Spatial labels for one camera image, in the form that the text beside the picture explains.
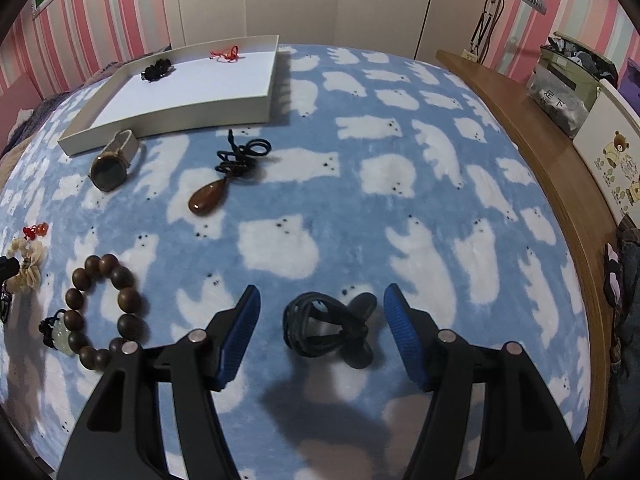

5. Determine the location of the amber teardrop pendant black cord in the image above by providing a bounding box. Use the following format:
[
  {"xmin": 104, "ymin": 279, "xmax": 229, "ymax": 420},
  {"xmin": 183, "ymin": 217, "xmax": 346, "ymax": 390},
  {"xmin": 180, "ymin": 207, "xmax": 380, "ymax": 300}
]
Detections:
[{"xmin": 188, "ymin": 128, "xmax": 272, "ymax": 218}]

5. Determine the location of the cream shell bead bracelet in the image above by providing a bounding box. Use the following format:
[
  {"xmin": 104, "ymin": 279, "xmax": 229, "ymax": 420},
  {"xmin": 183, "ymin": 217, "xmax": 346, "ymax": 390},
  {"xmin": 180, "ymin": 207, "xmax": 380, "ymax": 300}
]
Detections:
[{"xmin": 4, "ymin": 237, "xmax": 48, "ymax": 295}]

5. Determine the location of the red gourd charm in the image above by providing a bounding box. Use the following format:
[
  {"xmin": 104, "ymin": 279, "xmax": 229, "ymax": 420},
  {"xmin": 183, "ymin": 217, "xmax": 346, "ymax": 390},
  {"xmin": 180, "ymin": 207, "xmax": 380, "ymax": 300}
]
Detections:
[{"xmin": 22, "ymin": 222, "xmax": 49, "ymax": 240}]

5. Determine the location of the blue polar bear blanket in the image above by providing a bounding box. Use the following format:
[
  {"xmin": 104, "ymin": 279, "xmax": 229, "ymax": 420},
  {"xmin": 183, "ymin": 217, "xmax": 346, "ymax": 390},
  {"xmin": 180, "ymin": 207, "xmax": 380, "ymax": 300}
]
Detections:
[{"xmin": 1, "ymin": 46, "xmax": 590, "ymax": 479}]

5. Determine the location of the gold watch beige strap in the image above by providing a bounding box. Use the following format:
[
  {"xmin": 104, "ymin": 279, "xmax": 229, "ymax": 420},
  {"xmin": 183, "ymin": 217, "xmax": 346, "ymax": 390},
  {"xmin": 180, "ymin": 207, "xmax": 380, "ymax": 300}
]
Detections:
[{"xmin": 88, "ymin": 128, "xmax": 142, "ymax": 193}]

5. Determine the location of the brown wooden bead bracelet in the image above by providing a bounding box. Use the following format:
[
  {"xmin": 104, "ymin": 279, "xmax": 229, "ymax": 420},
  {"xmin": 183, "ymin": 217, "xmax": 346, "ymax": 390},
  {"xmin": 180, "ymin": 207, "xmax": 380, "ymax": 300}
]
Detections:
[{"xmin": 64, "ymin": 252, "xmax": 150, "ymax": 372}]

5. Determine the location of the black beaded scrunchie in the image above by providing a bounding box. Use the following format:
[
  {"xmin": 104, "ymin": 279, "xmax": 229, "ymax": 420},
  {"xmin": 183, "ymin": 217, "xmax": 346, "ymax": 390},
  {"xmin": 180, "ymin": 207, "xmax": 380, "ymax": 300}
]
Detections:
[{"xmin": 141, "ymin": 58, "xmax": 174, "ymax": 82}]

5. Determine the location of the wooden bed footboard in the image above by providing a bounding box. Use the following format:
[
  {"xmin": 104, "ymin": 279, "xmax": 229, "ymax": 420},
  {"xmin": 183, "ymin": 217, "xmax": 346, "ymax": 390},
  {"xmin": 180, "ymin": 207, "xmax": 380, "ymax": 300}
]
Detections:
[{"xmin": 436, "ymin": 50, "xmax": 617, "ymax": 474}]

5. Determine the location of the white shallow jewelry tray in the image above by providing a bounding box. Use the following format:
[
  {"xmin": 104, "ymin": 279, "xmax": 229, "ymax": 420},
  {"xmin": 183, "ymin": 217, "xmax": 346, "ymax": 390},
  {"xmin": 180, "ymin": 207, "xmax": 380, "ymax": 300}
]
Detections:
[{"xmin": 58, "ymin": 35, "xmax": 279, "ymax": 156}]

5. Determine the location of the green fabric storage box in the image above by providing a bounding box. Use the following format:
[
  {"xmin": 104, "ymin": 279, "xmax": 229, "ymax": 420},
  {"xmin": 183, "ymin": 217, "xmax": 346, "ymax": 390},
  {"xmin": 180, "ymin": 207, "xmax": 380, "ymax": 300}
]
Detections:
[{"xmin": 538, "ymin": 32, "xmax": 618, "ymax": 110}]

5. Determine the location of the red string bracelet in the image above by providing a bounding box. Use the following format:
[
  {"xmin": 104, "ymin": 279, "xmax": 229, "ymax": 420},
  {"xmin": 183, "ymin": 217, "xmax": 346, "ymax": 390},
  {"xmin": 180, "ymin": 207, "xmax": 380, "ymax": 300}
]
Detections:
[{"xmin": 208, "ymin": 44, "xmax": 241, "ymax": 64}]

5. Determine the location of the white bear storage box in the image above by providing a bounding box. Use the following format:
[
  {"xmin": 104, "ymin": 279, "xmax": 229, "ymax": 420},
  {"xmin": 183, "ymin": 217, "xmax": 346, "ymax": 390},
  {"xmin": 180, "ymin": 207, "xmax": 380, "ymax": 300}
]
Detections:
[{"xmin": 573, "ymin": 79, "xmax": 640, "ymax": 226}]

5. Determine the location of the white wardrobe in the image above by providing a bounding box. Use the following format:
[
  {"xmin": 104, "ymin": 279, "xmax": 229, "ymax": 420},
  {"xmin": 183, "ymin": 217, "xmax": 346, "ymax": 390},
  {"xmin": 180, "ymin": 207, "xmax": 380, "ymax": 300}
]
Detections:
[{"xmin": 164, "ymin": 0, "xmax": 485, "ymax": 63}]

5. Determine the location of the pale jade pendant black cord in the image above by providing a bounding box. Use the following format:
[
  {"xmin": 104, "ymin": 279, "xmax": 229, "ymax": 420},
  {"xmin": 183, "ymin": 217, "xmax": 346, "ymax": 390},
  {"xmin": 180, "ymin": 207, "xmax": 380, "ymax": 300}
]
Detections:
[{"xmin": 38, "ymin": 309, "xmax": 77, "ymax": 358}]

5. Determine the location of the grey plastic bag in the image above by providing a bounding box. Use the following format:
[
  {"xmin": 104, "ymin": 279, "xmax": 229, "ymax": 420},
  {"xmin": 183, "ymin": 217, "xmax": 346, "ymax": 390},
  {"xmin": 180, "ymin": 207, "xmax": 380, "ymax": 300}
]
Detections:
[{"xmin": 526, "ymin": 65, "xmax": 588, "ymax": 139}]

